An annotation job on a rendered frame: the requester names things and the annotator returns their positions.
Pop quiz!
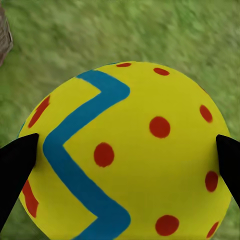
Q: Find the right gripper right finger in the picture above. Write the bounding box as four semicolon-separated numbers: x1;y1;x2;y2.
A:
216;134;240;208

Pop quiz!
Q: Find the easter egg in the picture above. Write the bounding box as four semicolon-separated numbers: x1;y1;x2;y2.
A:
16;61;233;240

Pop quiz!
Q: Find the wicker basket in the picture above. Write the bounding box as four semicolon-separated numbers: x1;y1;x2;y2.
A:
0;0;13;69

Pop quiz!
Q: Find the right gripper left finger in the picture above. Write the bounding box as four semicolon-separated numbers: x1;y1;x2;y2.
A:
0;133;39;232

